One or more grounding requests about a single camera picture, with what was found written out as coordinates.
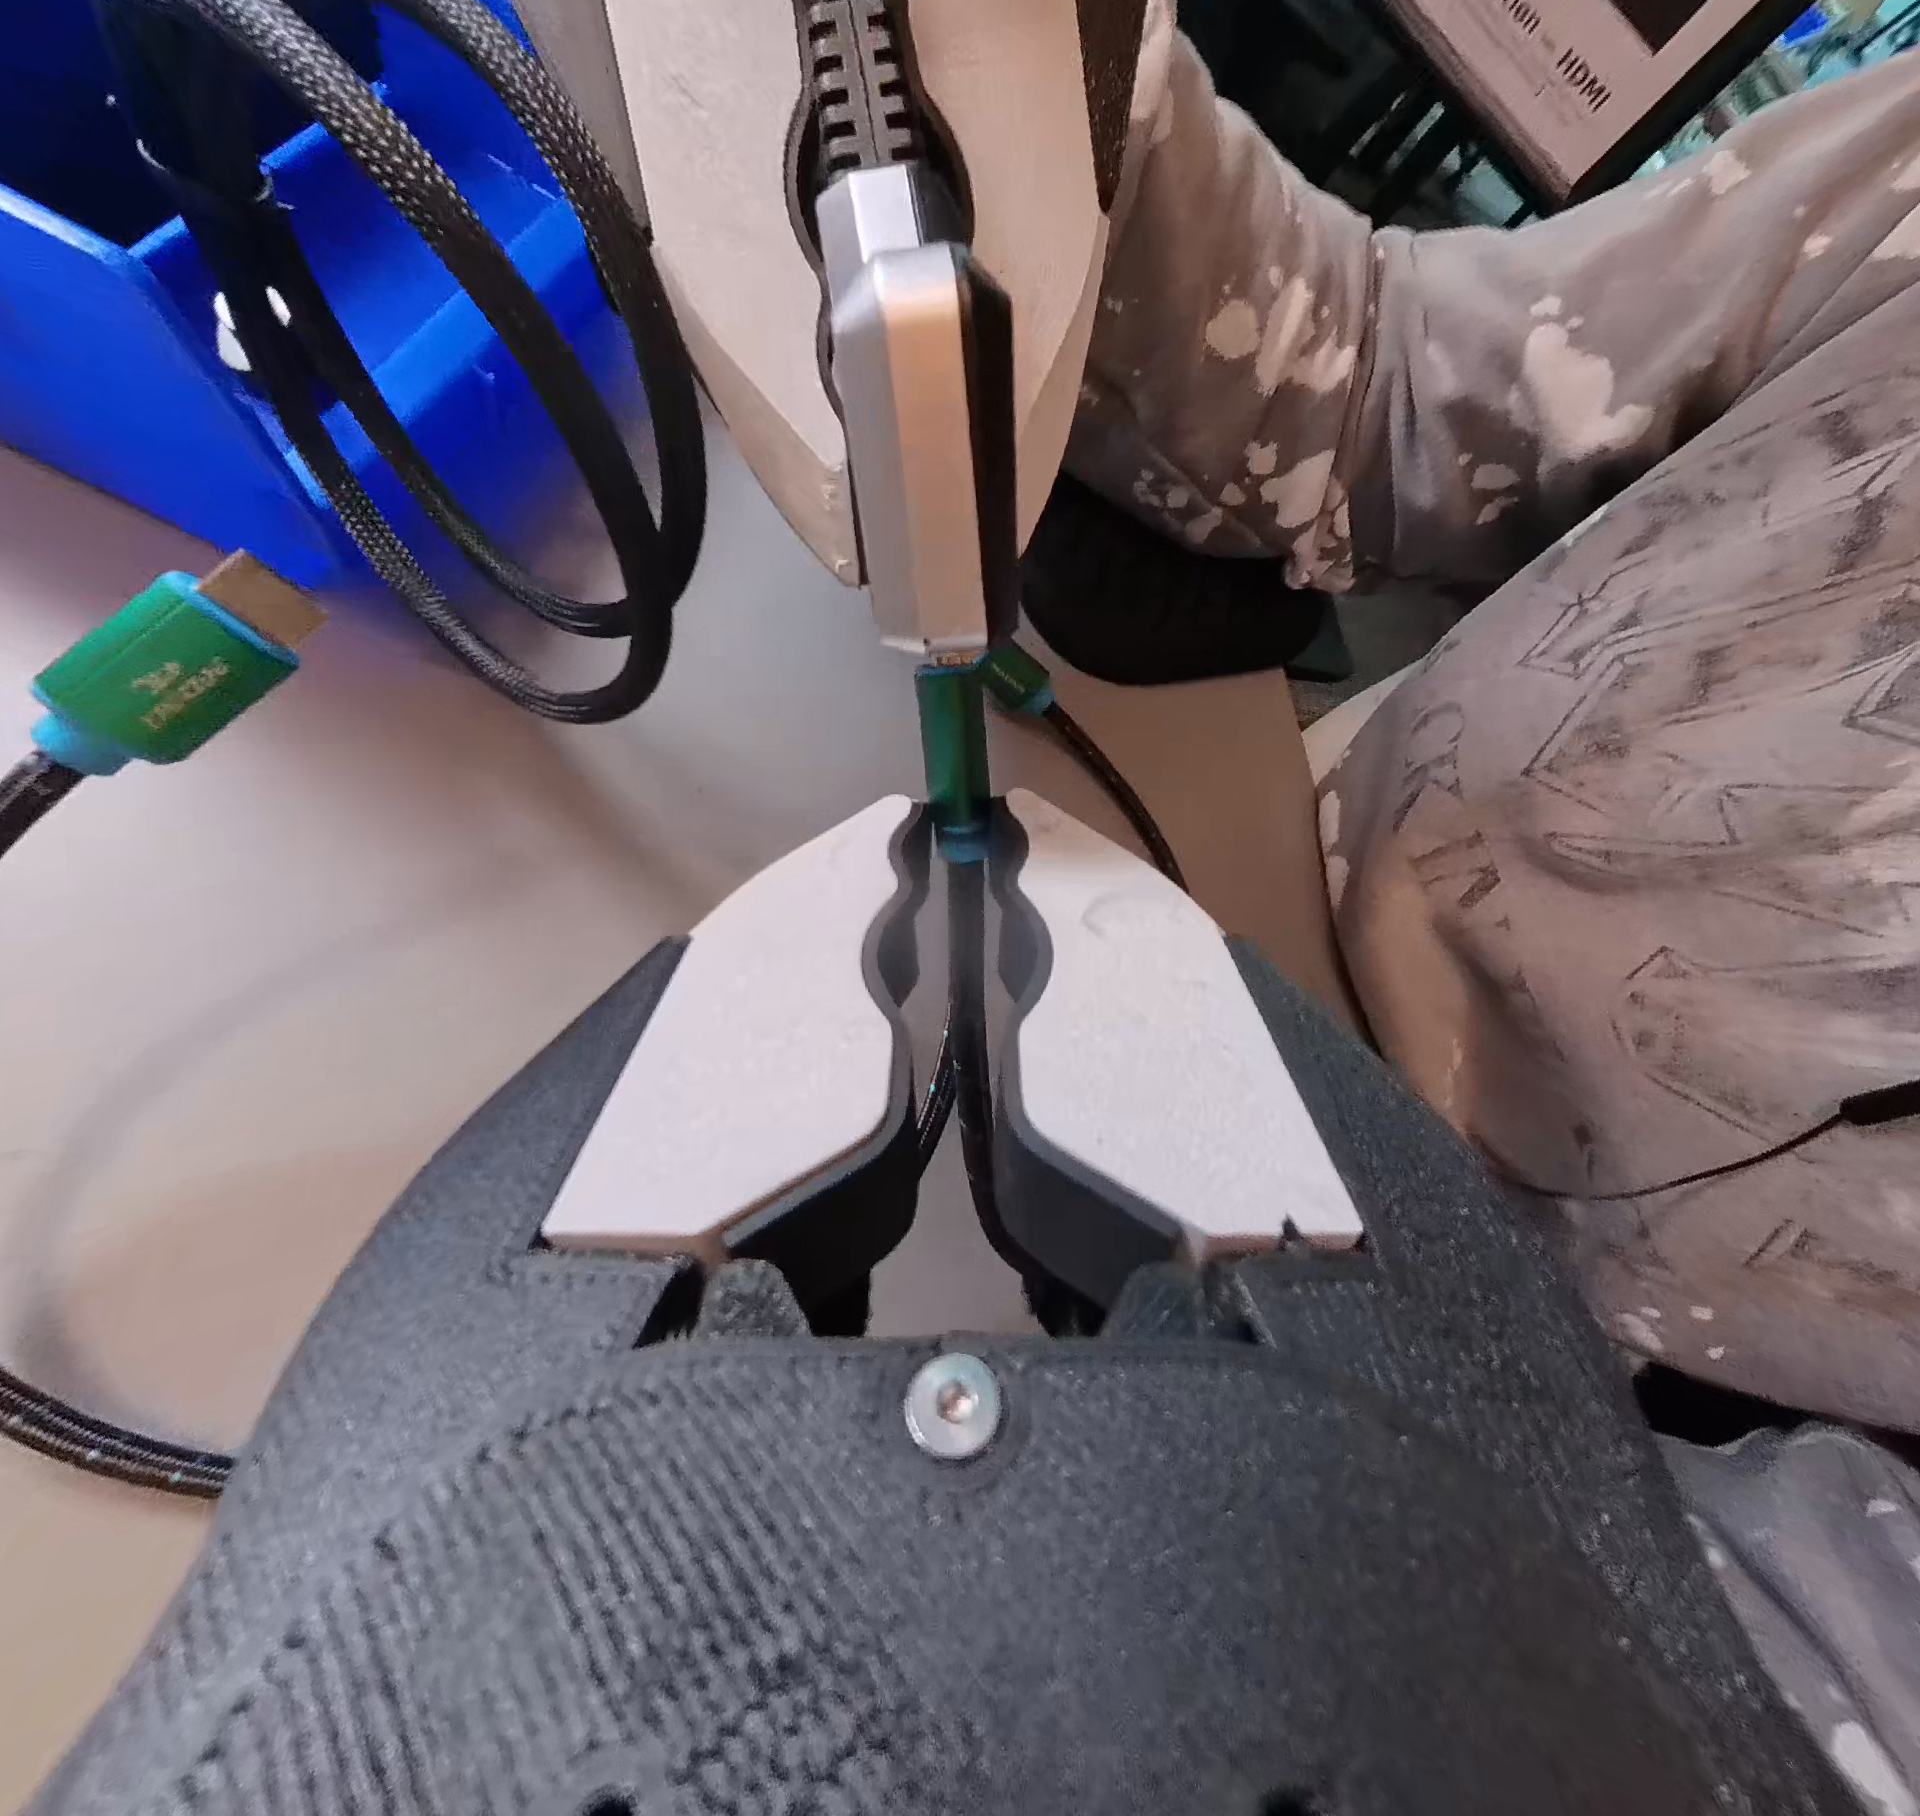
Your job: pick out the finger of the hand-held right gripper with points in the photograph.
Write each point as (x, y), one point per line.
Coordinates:
(720, 164)
(1036, 119)

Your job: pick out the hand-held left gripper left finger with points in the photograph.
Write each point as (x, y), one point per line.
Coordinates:
(720, 1064)

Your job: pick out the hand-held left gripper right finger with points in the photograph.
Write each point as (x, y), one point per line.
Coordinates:
(1186, 1064)

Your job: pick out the silver and black hub adapter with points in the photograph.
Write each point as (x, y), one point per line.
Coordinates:
(916, 420)

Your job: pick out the blue plastic bin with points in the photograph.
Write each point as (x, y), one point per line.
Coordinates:
(91, 390)

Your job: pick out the person's right forearm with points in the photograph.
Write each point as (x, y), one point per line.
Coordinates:
(1275, 346)

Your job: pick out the person's grey hoodie torso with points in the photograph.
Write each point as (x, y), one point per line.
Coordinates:
(1651, 872)

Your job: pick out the person's grey pants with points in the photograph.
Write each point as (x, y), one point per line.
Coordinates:
(1831, 1619)

